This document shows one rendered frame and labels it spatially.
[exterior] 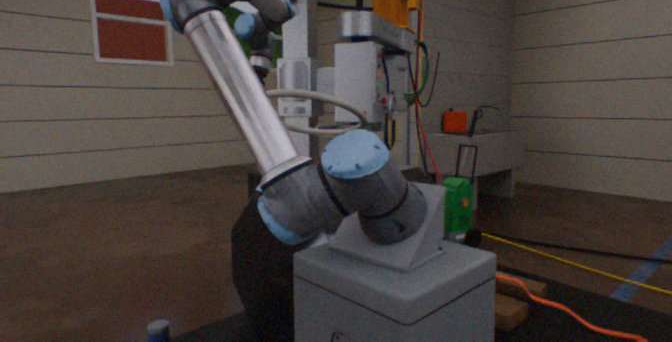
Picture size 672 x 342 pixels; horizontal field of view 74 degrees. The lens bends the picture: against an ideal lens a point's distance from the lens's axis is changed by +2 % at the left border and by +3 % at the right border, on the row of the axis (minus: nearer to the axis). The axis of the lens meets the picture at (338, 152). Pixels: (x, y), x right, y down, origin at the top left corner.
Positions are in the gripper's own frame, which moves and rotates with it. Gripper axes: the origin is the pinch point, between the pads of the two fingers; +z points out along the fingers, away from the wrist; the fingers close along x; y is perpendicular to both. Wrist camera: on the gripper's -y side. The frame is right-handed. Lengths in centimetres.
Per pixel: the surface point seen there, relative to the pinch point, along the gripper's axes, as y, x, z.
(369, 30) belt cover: -28, 49, -66
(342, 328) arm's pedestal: 60, 36, 67
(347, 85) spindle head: -42, 43, -40
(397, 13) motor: -75, 74, -111
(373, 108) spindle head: -40, 58, -29
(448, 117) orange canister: -311, 210, -140
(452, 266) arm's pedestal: 66, 60, 49
